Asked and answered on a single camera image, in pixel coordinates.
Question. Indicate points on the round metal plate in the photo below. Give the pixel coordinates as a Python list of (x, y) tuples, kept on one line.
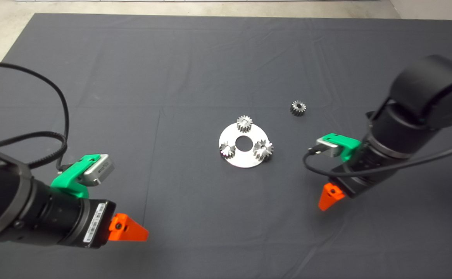
[(245, 161)]

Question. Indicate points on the green right camera mount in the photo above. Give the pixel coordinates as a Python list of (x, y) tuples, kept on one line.
[(342, 143)]

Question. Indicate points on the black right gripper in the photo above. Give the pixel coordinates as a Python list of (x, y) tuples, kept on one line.
[(350, 184)]

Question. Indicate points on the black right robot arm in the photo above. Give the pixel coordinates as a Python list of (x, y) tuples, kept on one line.
[(427, 89)]

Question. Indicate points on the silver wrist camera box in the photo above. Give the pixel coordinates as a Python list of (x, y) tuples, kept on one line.
[(102, 167), (326, 149)]

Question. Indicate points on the green left camera mount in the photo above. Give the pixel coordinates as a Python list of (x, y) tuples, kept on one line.
[(65, 180)]

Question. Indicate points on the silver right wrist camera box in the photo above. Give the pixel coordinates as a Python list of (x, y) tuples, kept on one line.
[(326, 149)]

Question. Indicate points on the large steel gear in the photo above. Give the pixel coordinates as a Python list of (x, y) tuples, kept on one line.
[(263, 150)]

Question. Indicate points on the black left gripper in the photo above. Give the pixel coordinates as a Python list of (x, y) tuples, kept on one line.
[(94, 223)]

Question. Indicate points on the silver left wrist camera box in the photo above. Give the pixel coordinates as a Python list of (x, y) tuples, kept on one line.
[(102, 167)]

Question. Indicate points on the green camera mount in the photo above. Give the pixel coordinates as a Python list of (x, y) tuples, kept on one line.
[(342, 143), (65, 180)]

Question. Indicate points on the small dark steel gear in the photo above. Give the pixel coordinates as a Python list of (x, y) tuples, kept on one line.
[(298, 111)]

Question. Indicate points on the dark grey table cloth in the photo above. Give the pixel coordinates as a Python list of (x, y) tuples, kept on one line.
[(171, 77)]

